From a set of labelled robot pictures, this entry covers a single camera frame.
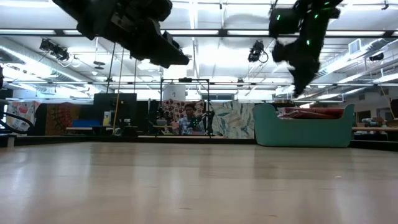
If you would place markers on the red orange patterned cloth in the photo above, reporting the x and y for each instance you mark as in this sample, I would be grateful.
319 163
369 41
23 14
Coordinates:
62 118

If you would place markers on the black overhead camera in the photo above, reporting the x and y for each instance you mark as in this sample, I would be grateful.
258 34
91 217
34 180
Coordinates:
256 51

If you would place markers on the floral patterned cloth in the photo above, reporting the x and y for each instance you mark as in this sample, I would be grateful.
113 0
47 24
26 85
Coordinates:
23 113

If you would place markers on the wooden background table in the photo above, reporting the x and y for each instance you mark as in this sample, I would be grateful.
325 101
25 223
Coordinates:
373 128

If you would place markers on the black metal stand frame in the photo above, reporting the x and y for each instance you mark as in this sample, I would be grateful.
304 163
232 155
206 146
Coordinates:
185 80

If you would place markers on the leaf patterned cloth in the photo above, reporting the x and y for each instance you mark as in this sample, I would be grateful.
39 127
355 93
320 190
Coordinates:
233 119

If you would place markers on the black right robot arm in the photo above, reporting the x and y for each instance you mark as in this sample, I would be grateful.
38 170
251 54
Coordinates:
323 12

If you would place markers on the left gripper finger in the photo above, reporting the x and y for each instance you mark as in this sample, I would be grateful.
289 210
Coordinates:
161 53
172 39

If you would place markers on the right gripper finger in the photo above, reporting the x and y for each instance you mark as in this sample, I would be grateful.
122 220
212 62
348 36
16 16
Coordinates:
303 79

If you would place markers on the black ceiling light cluster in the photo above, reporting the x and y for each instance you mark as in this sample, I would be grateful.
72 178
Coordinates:
59 53

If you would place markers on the yellow white carton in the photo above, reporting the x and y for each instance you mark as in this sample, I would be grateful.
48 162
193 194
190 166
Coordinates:
107 119

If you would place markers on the teal plastic basket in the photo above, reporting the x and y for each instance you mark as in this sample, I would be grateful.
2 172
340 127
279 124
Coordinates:
304 133

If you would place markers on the circle patterned cloth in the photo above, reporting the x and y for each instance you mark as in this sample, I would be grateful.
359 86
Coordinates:
172 109

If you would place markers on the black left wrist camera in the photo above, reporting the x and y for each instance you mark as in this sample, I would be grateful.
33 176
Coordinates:
155 9

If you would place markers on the black ceiling device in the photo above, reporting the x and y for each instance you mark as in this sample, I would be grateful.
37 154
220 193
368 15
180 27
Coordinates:
377 57

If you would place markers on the black horizontal rail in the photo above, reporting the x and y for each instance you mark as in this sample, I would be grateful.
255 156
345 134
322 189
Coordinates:
62 82

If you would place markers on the black aluminium table frame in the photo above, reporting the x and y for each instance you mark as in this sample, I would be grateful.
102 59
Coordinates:
93 140

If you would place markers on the blue box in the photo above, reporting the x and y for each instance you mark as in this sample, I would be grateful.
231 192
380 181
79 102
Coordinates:
86 123

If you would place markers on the grey metal bracket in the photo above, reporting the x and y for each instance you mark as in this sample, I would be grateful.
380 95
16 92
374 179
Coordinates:
10 141

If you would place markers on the person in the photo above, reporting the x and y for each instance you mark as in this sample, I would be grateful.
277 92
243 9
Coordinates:
189 109

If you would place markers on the small black ceiling fixture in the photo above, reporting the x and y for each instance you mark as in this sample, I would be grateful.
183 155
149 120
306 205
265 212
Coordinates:
99 63

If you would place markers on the black background robot arm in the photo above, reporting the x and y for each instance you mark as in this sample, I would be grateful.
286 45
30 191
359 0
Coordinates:
208 118

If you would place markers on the black cabinet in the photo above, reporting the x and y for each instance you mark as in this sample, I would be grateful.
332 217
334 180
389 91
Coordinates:
124 105

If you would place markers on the white cylindrical tank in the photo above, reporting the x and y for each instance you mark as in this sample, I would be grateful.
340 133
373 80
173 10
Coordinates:
174 92

